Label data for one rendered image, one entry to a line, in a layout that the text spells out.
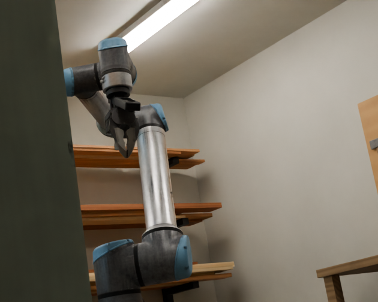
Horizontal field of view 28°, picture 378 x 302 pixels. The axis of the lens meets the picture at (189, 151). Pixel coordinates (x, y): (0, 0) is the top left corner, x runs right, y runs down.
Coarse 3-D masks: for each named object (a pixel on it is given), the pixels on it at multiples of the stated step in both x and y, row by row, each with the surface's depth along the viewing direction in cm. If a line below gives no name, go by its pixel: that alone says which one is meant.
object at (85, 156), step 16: (80, 144) 543; (80, 160) 568; (96, 160) 575; (112, 160) 583; (128, 160) 591; (176, 160) 604; (192, 160) 628; (96, 208) 532; (112, 208) 541; (128, 208) 549; (176, 208) 575; (192, 208) 585; (208, 208) 596; (96, 224) 558; (112, 224) 568; (128, 224) 580; (144, 224) 591; (176, 224) 595; (192, 224) 628; (192, 272) 562; (208, 272) 579; (96, 288) 517; (144, 288) 569; (160, 288) 592; (176, 288) 593; (192, 288) 578
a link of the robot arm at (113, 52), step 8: (104, 40) 226; (112, 40) 226; (120, 40) 226; (104, 48) 225; (112, 48) 225; (120, 48) 225; (104, 56) 225; (112, 56) 224; (120, 56) 224; (128, 56) 228; (104, 64) 224; (112, 64) 223; (120, 64) 224; (128, 64) 226; (104, 72) 224; (112, 72) 223; (128, 72) 225
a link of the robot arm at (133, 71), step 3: (99, 63) 238; (132, 63) 235; (99, 66) 237; (132, 66) 234; (99, 69) 236; (132, 69) 235; (135, 69) 240; (99, 72) 236; (132, 72) 236; (135, 72) 240; (99, 75) 236; (132, 75) 237; (135, 75) 240; (99, 78) 236; (132, 78) 239; (135, 78) 240; (132, 81) 240; (135, 81) 242; (102, 87) 238
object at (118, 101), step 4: (116, 100) 220; (120, 100) 217; (124, 100) 216; (128, 100) 214; (132, 100) 214; (116, 104) 220; (120, 104) 217; (124, 104) 213; (128, 104) 213; (132, 104) 213; (136, 104) 213; (140, 104) 214; (124, 108) 213; (128, 108) 213; (132, 108) 213; (136, 108) 214
